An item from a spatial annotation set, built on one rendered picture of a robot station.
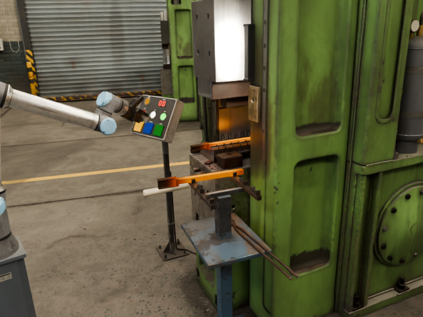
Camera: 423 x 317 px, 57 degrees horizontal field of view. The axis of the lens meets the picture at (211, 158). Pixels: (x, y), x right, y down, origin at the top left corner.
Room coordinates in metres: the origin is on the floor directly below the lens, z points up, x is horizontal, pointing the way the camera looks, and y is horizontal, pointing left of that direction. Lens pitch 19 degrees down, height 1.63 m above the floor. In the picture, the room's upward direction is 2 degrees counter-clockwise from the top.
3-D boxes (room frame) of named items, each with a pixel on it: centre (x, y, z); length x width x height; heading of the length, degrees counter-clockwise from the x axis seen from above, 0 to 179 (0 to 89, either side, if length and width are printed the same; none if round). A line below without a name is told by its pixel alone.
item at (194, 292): (2.10, 0.07, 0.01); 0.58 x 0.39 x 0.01; 23
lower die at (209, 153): (2.20, -0.17, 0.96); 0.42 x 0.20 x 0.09; 113
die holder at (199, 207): (2.16, -0.20, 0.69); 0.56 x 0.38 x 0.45; 113
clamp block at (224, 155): (1.98, -0.10, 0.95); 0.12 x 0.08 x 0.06; 113
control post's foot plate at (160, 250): (2.60, 0.32, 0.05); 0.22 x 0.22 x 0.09; 23
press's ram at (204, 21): (2.17, -0.18, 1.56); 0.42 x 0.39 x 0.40; 113
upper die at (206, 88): (2.20, -0.17, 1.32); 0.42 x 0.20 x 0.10; 113
